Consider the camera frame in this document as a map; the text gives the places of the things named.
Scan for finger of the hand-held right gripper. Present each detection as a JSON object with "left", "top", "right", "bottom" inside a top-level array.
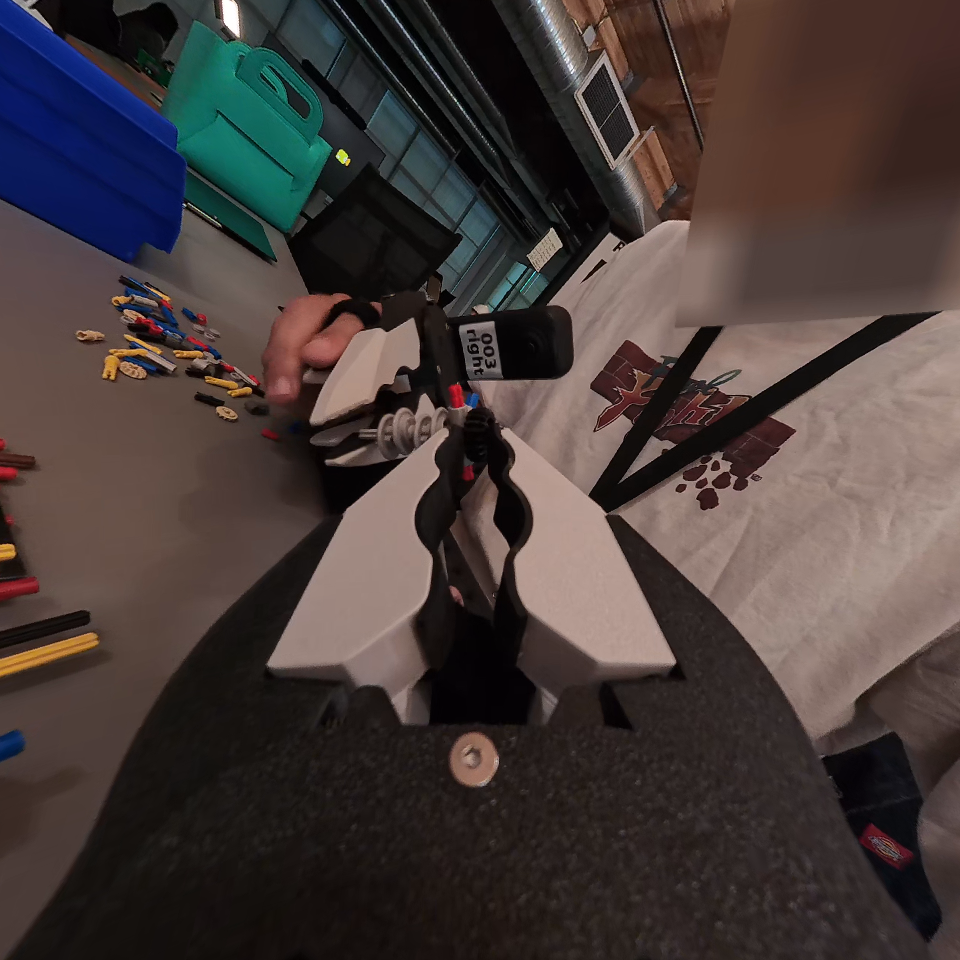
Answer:
[
  {"left": 311, "top": 408, "right": 451, "bottom": 470},
  {"left": 309, "top": 326, "right": 425, "bottom": 427}
]

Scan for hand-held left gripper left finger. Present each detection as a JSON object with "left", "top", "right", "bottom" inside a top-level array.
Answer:
[{"left": 266, "top": 427, "right": 481, "bottom": 725}]

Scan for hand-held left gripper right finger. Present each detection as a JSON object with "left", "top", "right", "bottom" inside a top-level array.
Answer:
[{"left": 480, "top": 429, "right": 678, "bottom": 725}]

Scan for grey lego gear shaft assembly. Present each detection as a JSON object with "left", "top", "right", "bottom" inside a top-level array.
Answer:
[{"left": 358, "top": 382, "right": 498, "bottom": 496}]

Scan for scattered lego pins and connectors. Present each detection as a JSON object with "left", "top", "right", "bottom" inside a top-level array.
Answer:
[{"left": 75, "top": 273, "right": 309, "bottom": 444}]

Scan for yellow lego axle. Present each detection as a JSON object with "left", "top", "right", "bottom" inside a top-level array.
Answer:
[{"left": 0, "top": 632, "right": 100, "bottom": 681}]

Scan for black lego axle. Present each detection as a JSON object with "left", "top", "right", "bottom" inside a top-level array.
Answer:
[{"left": 0, "top": 609, "right": 92, "bottom": 651}]

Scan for person's right hand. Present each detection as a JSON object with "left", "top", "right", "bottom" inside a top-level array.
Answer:
[{"left": 261, "top": 292, "right": 384, "bottom": 408}]

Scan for black office chair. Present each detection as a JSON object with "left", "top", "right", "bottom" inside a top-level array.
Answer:
[{"left": 287, "top": 163, "right": 464, "bottom": 301}]

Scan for white t-shirt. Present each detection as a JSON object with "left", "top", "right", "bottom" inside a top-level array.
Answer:
[{"left": 487, "top": 221, "right": 960, "bottom": 931}]

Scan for teal tote bag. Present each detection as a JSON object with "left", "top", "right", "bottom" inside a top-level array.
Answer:
[{"left": 161, "top": 21, "right": 333, "bottom": 264}]

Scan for white air vent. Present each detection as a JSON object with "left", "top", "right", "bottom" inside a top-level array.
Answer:
[{"left": 573, "top": 51, "right": 641, "bottom": 171}]

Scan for dark denim pants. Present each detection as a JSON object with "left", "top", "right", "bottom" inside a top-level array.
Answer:
[{"left": 821, "top": 733, "right": 944, "bottom": 940}]

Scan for blue plastic bin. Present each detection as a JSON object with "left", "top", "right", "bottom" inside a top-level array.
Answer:
[{"left": 0, "top": 0, "right": 187, "bottom": 264}]

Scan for black lanyard with badge reel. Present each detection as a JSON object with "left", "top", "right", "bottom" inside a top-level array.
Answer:
[{"left": 588, "top": 309, "right": 940, "bottom": 513}]

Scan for silver ventilation duct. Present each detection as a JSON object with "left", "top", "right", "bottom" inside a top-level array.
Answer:
[{"left": 491, "top": 0, "right": 648, "bottom": 220}]

